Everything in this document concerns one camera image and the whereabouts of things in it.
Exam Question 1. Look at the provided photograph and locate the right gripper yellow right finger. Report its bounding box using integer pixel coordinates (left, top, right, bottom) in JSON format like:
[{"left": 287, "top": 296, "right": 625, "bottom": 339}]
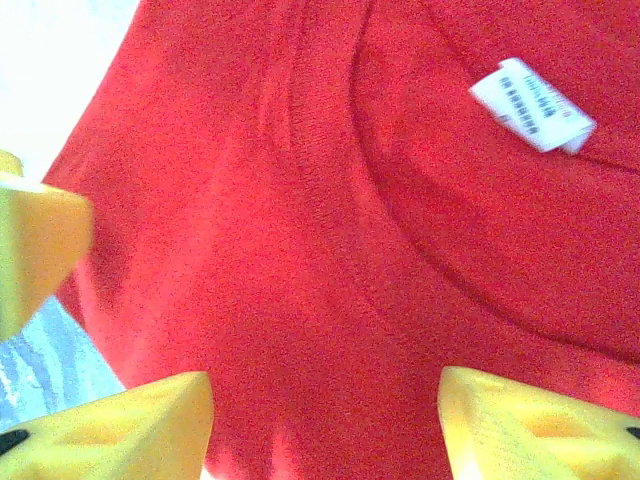
[{"left": 439, "top": 367, "right": 640, "bottom": 480}]

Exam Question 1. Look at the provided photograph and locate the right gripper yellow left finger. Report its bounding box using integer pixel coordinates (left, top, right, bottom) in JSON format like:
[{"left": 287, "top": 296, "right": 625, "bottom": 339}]
[{"left": 0, "top": 370, "right": 214, "bottom": 480}]

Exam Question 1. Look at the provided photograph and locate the red shirt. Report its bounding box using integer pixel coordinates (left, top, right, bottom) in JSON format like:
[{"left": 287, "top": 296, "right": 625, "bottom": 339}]
[{"left": 42, "top": 0, "right": 640, "bottom": 480}]

